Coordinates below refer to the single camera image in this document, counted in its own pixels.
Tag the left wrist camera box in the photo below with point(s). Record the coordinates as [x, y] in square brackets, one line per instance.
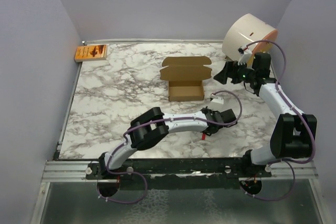
[216, 100]

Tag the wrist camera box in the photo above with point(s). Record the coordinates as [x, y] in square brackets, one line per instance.
[245, 55]
[216, 100]

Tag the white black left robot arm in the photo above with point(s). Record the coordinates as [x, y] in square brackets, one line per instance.
[151, 127]

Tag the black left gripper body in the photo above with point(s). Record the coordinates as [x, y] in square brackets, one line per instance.
[214, 112]

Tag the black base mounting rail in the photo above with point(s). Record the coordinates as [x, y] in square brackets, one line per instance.
[136, 181]

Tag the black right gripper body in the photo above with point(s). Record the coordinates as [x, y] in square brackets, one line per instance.
[241, 73]

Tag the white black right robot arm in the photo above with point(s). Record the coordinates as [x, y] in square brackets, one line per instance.
[293, 137]

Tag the orange paperback book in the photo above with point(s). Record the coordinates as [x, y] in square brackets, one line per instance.
[91, 53]

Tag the brown cardboard box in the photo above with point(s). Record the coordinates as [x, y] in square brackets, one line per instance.
[185, 76]

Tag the large white cylindrical roll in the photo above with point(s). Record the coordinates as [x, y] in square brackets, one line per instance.
[246, 29]

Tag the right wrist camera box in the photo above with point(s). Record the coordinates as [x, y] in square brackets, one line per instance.
[245, 55]

